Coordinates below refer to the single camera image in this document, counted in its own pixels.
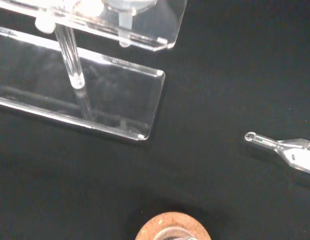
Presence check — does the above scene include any clear acrylic funnel stand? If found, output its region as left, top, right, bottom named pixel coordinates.
left=0, top=0, right=189, bottom=145

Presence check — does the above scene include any black bench cloth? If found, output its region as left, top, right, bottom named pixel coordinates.
left=0, top=0, right=310, bottom=240

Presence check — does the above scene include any small glass round-bottom flask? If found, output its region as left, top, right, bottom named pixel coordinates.
left=154, top=225, right=196, bottom=240

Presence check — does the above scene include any cork flask ring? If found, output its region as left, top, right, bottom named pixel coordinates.
left=134, top=211, right=212, bottom=240

